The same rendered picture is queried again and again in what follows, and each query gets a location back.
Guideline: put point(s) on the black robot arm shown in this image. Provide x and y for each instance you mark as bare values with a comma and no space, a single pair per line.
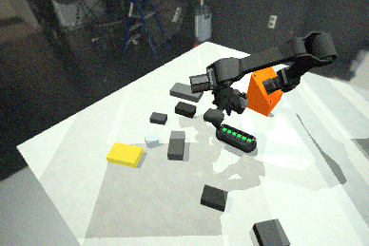
318,50

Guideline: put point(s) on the yellow flat box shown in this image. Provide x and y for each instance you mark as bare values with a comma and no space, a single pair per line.
125,154

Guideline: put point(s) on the small white block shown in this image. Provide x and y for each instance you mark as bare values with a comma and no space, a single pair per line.
151,140

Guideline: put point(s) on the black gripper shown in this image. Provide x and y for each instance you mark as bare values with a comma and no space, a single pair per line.
216,116

